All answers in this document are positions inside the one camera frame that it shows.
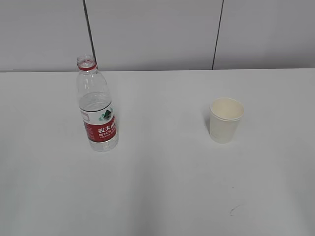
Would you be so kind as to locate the clear water bottle red label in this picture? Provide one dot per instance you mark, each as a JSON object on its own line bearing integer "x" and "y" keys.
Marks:
{"x": 96, "y": 107}

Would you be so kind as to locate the white paper cup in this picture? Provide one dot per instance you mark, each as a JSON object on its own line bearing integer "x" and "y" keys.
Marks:
{"x": 225, "y": 115}

